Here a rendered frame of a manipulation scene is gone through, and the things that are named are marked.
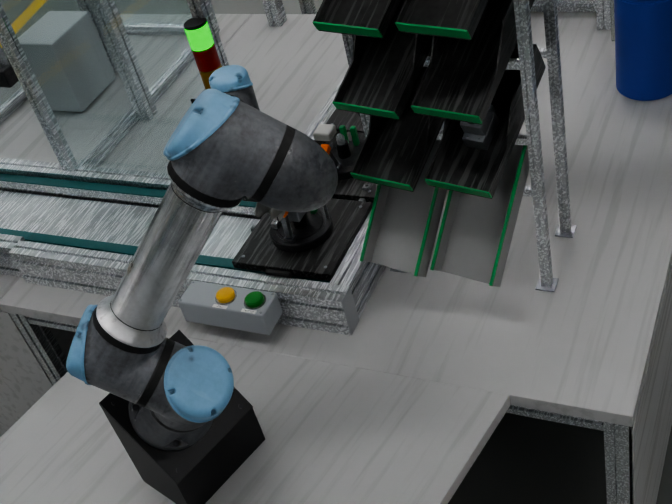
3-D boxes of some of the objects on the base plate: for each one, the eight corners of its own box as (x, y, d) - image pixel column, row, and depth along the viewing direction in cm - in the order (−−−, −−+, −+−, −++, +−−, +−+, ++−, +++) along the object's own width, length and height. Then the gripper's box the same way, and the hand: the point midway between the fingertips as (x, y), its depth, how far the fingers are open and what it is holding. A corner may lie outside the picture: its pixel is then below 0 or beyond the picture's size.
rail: (351, 335, 197) (341, 298, 190) (25, 282, 234) (6, 249, 227) (361, 317, 200) (351, 279, 193) (38, 267, 238) (20, 234, 231)
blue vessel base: (675, 103, 233) (677, 3, 216) (610, 100, 240) (608, 3, 223) (684, 69, 243) (687, -29, 226) (622, 67, 250) (620, -28, 233)
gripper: (217, 154, 182) (246, 237, 196) (258, 157, 179) (285, 242, 192) (237, 128, 188) (264, 211, 201) (277, 131, 184) (302, 215, 198)
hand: (278, 213), depth 198 cm, fingers closed
